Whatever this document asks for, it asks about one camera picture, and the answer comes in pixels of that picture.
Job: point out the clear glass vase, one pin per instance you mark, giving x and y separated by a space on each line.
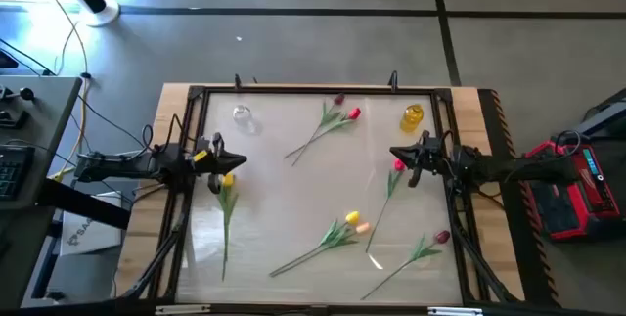
242 113

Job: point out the grey desk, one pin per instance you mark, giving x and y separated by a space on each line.
44 125

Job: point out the red black tool case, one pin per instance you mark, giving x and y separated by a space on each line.
567 198

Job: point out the silver metal bracket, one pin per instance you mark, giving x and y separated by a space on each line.
183 310
455 311

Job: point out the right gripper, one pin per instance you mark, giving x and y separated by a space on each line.
442 159

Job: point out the black hazard striped strip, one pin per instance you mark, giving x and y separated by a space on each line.
533 267

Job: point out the dark red tulip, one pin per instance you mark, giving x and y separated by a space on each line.
339 99
442 237

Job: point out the white printed box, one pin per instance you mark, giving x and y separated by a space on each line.
93 238

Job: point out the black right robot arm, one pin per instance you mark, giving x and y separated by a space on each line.
513 167

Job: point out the black keyboard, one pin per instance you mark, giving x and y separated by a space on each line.
14 174

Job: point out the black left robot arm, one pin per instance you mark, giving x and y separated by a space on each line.
122 167

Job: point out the yellow tag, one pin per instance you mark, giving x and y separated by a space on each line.
200 155

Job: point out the yellow glass vase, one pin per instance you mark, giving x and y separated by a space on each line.
412 118

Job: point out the black joystick knob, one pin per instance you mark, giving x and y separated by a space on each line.
25 94

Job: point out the yellow tulip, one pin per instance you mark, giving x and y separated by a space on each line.
228 179
352 217

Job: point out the peach tulip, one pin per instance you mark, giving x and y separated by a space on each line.
363 228

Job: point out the black metal table frame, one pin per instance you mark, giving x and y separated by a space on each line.
318 90

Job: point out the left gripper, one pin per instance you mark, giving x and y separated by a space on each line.
195 167

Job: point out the black metal bar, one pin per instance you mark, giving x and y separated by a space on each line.
83 203

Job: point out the grey metal stand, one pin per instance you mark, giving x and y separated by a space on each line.
606 115

